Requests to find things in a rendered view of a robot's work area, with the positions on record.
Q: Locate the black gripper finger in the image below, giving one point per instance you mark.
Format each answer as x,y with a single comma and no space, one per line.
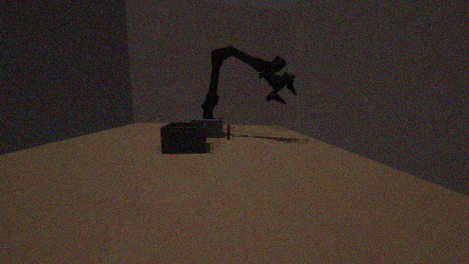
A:
291,87
279,99

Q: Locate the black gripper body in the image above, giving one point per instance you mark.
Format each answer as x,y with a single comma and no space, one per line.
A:
272,94

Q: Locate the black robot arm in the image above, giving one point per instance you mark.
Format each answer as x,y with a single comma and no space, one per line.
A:
217,57

